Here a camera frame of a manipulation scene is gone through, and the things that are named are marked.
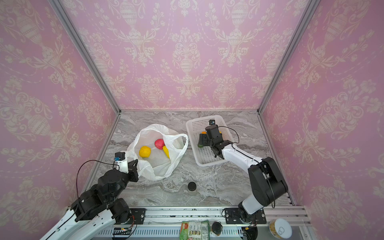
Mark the green snack packet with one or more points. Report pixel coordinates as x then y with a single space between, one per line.
194 230

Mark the silver right corner post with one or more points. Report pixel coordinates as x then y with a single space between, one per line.
296 37

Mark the orange green toy mango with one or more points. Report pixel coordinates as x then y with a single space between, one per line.
203 140

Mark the round yellow toy lemon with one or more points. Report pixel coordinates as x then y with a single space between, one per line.
145 152

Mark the white perforated plastic basket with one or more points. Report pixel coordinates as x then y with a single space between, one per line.
205 157

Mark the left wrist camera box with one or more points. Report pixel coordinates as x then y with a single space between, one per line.
121 160

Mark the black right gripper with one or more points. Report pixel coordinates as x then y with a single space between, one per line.
205 139

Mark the yellow tin can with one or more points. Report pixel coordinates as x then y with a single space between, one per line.
280 228

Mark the dark lidded jar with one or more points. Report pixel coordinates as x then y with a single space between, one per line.
216 228

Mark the silver corner post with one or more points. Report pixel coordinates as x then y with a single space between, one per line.
60 11
296 37

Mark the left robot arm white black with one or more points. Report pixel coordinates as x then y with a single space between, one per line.
100 207

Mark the red toy apple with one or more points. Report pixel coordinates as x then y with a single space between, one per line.
159 144

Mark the small black cylinder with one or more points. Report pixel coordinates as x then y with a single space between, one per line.
192 186

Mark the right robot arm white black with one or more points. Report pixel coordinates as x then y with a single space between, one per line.
266 179

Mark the silver left corner post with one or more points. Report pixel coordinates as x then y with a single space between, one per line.
60 11

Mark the white plastic bag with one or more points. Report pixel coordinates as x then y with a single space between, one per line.
158 166

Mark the yellow orange toy fruit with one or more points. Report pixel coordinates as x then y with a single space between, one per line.
166 151

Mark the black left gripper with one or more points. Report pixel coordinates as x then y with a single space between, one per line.
133 170

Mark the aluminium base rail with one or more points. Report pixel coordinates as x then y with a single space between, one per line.
165 223

